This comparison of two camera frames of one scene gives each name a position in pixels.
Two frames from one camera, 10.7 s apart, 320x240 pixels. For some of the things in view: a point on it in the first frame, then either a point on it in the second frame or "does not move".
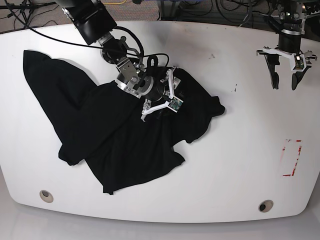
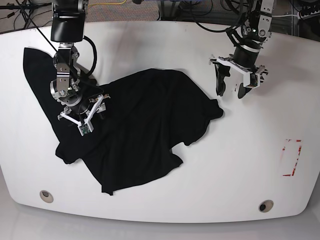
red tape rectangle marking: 299,151 does not move
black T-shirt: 101,124 does not move
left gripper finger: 272,60 to 222,71
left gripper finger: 297,76 to 242,90
